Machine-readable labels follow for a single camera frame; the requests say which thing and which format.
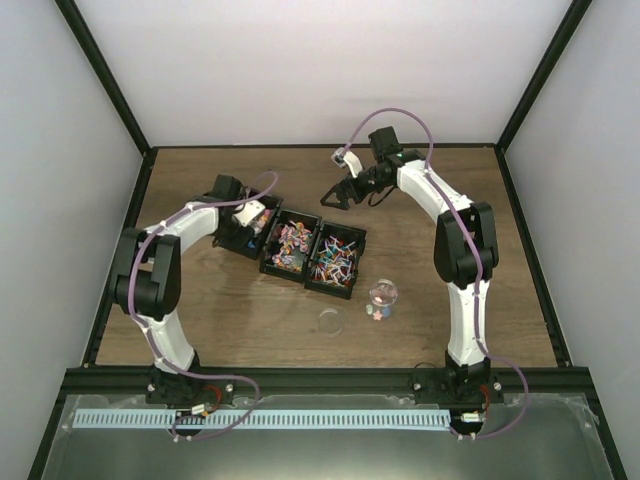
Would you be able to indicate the black bin round lollipops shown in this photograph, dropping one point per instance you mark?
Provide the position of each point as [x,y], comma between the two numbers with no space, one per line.
[332,268]

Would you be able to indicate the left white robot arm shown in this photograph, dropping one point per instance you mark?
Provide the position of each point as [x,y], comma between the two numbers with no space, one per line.
[146,279]

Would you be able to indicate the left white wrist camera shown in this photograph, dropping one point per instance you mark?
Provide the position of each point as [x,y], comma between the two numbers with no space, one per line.
[248,212]

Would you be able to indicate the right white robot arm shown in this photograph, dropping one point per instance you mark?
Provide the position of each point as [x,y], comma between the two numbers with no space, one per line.
[466,247]

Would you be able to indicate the clear glass jar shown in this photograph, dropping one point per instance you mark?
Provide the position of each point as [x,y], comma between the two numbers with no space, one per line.
[383,296]

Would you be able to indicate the star candies in jar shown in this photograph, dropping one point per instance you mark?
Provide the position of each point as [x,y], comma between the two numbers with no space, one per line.
[378,308]

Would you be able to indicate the black aluminium frame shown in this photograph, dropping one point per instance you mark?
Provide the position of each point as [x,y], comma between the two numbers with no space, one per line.
[91,378]

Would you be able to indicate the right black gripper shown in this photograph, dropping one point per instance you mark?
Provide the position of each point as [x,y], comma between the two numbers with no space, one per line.
[342,188]

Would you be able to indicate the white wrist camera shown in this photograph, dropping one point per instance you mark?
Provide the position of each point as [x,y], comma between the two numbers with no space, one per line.
[345,158]
[248,212]

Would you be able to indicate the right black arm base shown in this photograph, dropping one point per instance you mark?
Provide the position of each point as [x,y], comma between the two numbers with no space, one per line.
[453,384]

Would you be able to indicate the black bin star candies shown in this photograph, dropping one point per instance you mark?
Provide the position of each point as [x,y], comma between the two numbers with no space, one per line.
[249,240]

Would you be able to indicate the clear jar lid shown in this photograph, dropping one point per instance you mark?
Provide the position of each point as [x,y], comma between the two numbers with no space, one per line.
[330,322]

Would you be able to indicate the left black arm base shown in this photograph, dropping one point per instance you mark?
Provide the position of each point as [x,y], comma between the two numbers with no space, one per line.
[180,390]

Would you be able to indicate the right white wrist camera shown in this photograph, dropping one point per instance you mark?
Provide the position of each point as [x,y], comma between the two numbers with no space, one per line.
[345,158]

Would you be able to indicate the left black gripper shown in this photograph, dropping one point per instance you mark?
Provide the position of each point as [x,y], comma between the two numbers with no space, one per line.
[241,240]

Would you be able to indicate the light blue slotted cable duct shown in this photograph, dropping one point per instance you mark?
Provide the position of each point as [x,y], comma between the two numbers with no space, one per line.
[421,420]

